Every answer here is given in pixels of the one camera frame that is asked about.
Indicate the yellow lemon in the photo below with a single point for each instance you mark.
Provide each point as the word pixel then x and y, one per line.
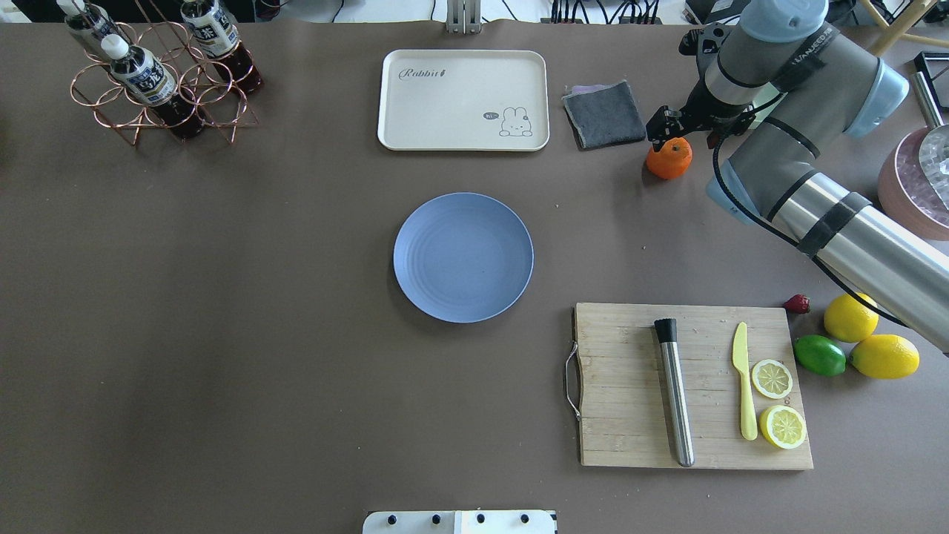
pixel 848 320
pixel 885 357

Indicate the pink bowl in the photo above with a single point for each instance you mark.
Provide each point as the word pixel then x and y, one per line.
pixel 905 193

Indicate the yellow plastic knife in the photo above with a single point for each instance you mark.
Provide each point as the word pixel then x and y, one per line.
pixel 740 360

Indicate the dark drink bottle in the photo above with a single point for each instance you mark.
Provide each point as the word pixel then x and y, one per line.
pixel 88 23
pixel 217 36
pixel 148 81

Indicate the red strawberry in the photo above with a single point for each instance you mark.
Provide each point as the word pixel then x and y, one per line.
pixel 797 304

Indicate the steel muddler black tip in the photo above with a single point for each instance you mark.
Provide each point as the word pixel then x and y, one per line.
pixel 667 335

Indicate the cream rabbit tray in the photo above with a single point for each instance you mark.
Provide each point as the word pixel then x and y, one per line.
pixel 463 100

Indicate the metal ice scoop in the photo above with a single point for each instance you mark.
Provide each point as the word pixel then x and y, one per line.
pixel 933 152

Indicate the aluminium frame post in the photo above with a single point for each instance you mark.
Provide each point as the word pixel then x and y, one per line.
pixel 463 17

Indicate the clear ice cubes pile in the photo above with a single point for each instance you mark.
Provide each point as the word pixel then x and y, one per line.
pixel 913 180

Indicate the copper wire bottle rack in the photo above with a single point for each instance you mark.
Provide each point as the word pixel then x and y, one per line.
pixel 187 72

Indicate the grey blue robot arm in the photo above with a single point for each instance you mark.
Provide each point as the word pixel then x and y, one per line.
pixel 830 87

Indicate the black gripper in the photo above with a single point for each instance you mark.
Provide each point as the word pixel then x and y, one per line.
pixel 698 101

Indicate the green lime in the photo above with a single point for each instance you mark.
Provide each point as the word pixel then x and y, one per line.
pixel 820 355

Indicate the lemon slice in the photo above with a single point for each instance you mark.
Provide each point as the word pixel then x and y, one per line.
pixel 772 379
pixel 783 427

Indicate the blue round plate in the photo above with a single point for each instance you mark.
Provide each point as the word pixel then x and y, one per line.
pixel 463 257

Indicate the wooden cutting board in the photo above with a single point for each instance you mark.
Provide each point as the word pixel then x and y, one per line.
pixel 624 418

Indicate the grey folded cloth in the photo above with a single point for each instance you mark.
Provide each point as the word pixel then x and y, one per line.
pixel 604 115

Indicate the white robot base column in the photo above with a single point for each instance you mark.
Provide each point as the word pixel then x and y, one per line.
pixel 461 521

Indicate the orange mandarin fruit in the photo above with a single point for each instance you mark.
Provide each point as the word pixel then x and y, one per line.
pixel 672 160

